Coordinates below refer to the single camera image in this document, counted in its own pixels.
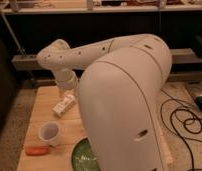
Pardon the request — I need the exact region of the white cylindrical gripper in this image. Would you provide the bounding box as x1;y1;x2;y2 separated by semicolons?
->
54;68;78;92

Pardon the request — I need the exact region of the white plastic cup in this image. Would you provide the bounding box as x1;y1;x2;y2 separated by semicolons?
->
38;122;60;147

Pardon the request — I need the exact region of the wooden table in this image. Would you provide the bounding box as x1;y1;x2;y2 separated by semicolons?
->
16;85;174;171

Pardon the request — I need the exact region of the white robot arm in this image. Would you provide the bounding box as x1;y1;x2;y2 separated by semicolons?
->
37;34;172;171

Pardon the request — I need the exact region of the metal pole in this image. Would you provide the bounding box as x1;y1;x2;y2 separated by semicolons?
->
0;7;36;86

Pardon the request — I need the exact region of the orange carrot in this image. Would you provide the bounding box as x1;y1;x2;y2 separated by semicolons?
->
25;147;50;156

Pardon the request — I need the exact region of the white rectangular carton box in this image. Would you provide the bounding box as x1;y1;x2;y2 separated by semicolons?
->
52;94;76;117

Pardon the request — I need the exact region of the green patterned bowl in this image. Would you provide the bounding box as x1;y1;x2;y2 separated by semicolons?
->
71;138;101;171

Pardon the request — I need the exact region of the upper shelf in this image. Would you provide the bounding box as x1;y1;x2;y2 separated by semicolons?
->
0;0;202;14

